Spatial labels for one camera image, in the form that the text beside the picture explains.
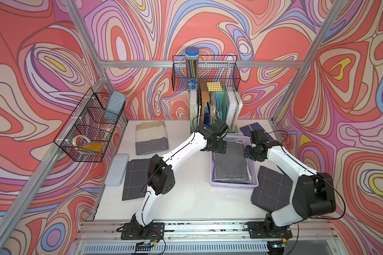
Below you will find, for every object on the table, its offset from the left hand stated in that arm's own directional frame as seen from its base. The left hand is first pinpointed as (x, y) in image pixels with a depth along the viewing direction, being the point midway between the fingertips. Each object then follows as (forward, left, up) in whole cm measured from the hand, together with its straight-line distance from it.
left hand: (219, 149), depth 85 cm
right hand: (-1, -19, -7) cm, 20 cm away
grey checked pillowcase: (-17, -30, -16) cm, 38 cm away
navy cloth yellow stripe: (+28, -26, -15) cm, 41 cm away
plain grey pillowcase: (-3, -9, -14) cm, 17 cm away
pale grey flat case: (-2, +60, -16) cm, 62 cm away
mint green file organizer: (+25, -11, +3) cm, 27 cm away
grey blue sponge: (+16, +54, +19) cm, 60 cm away
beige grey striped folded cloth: (+20, +43, -14) cm, 50 cm away
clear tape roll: (-9, +65, +17) cm, 68 cm away
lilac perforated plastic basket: (-14, -19, -14) cm, 27 cm away
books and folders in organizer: (+24, +3, +10) cm, 26 cm away
